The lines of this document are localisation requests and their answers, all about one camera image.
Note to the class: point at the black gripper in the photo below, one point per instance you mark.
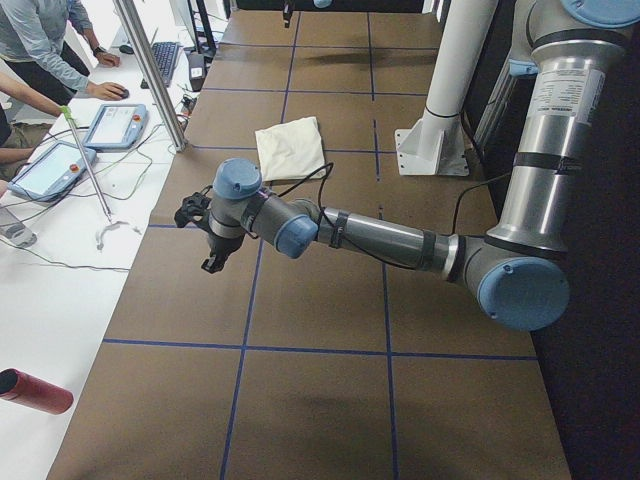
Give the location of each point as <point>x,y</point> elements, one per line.
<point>220,244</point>
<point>286,16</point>

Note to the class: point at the blue teach pendant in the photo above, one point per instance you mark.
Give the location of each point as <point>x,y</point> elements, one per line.
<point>116,127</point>
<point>53,172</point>

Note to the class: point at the person in grey shirt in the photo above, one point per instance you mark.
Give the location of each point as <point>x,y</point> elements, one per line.
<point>33,45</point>

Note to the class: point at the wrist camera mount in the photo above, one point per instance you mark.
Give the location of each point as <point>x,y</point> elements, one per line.
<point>194,210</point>

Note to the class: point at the far blue teach pendant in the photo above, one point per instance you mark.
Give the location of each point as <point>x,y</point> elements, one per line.
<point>116,127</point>

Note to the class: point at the near blue teach pendant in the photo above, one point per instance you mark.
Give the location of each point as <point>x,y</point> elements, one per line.
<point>53,172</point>

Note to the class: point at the red metal bottle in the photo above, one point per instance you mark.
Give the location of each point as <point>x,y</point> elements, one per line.
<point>24,389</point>

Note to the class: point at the long metal grabber stick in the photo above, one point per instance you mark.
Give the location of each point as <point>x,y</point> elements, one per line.
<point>113,222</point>

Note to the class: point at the aluminium frame post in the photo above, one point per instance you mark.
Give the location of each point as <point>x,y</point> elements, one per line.
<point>135,33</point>

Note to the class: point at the black keyboard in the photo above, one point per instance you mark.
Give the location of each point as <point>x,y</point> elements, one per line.
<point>166,54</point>

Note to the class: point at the cream long-sleeve cat shirt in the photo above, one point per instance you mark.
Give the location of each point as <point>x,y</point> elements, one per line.
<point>290,151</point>

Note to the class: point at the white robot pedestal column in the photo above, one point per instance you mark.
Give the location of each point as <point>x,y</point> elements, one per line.
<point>435,145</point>

